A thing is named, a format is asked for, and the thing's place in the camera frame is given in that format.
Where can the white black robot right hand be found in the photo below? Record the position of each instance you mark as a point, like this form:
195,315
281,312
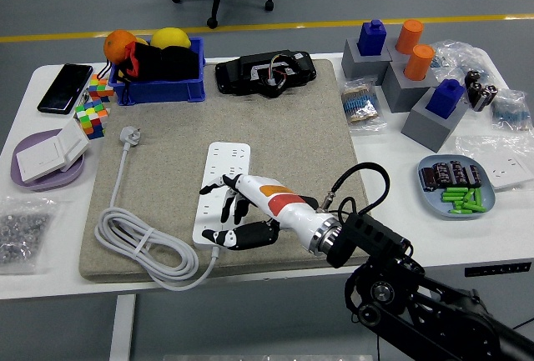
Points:
258,194

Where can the white power strip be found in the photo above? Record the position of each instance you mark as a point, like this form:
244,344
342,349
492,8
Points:
227,156

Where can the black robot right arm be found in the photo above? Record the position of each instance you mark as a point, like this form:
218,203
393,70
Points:
375,236

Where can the beige fabric mat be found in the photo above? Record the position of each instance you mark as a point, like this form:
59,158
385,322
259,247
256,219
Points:
271,127

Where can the bag of striped resistors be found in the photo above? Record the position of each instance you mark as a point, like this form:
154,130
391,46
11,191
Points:
361,104

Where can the blue plastic bin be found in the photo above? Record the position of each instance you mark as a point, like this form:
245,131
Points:
167,92

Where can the grey block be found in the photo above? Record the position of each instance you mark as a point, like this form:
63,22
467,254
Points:
400,94
394,57
354,65
425,131

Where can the brown black capacitor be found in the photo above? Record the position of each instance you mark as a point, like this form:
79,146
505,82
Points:
428,178
442,174
473,175
457,172

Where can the blue-grey plate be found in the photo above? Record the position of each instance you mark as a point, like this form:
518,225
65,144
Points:
434,207

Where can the yellow lemon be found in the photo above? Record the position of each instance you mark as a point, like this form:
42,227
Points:
169,38

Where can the large colourful puzzle cube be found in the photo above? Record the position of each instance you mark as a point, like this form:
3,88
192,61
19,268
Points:
92,119

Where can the white table leg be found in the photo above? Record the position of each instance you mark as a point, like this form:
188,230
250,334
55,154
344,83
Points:
123,327

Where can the small colourful puzzle cube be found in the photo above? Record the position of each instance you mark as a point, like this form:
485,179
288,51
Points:
100,88

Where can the blue peg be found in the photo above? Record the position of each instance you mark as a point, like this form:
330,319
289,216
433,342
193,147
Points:
444,100
371,40

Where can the small yellow fruit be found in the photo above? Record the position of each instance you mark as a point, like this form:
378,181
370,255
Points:
142,41

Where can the green battery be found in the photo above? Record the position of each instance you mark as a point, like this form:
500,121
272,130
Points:
452,194
452,199
475,207
456,190
461,212
461,203
478,196
469,195
463,207

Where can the purple plate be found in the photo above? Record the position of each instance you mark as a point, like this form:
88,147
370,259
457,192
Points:
62,179

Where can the orange fruit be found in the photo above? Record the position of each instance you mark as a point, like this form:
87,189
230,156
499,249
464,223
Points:
117,44

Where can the orange cylinder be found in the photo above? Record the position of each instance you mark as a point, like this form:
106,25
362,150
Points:
419,63
409,36

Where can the clear plastic bag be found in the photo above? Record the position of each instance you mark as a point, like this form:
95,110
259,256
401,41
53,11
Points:
471,144

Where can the black smartphone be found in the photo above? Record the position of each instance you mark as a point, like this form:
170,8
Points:
64,88

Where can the clear bag of blue resistors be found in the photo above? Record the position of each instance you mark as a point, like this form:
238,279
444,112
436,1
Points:
459,54
511,111

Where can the black table control panel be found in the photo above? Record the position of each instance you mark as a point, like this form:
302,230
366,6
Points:
496,270

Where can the white wall switch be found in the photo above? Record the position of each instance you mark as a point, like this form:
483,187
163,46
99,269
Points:
73,142
39,161

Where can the white wall socket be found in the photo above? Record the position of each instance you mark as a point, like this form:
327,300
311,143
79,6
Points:
507,169

